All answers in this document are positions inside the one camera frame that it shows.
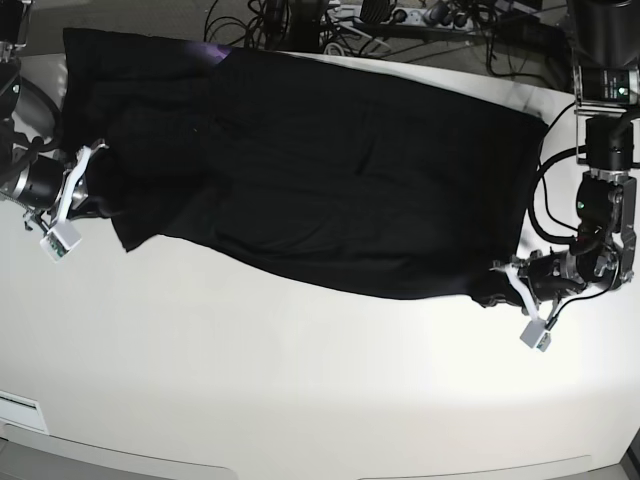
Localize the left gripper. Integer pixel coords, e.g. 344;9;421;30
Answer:
474;250;583;323

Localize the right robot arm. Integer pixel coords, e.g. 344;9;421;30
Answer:
1;1;120;235

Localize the white label plate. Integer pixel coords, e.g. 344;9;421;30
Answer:
0;391;49;435

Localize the black equipment box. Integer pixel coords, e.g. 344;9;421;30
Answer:
493;15;566;52

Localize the black T-shirt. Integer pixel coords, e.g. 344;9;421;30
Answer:
62;28;547;300

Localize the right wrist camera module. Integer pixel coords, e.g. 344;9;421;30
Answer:
40;221;82;262

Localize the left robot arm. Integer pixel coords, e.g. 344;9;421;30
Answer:
471;1;639;328

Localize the white power strip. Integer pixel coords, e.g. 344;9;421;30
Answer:
390;3;473;29

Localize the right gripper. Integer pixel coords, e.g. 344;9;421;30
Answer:
22;142;120;235

